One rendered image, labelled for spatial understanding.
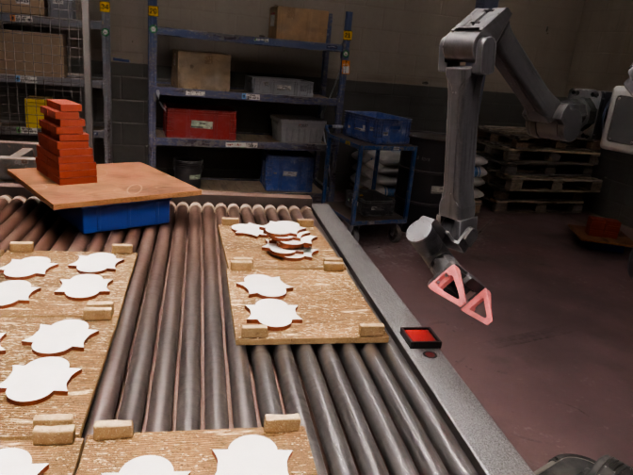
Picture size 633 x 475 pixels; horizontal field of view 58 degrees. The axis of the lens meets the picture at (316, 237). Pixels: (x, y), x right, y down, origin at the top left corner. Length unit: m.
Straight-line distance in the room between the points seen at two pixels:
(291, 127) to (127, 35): 1.80
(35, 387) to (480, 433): 0.79
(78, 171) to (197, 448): 1.32
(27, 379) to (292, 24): 4.85
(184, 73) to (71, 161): 3.55
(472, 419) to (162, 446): 0.56
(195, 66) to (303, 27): 1.07
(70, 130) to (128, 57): 4.10
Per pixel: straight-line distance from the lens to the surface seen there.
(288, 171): 5.84
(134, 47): 6.14
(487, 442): 1.12
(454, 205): 1.25
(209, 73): 5.61
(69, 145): 2.08
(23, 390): 1.14
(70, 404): 1.10
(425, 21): 6.89
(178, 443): 0.99
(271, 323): 1.32
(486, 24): 1.21
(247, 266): 1.63
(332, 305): 1.46
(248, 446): 0.97
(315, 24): 5.73
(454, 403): 1.20
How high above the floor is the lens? 1.55
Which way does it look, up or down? 18 degrees down
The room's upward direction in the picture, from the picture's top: 5 degrees clockwise
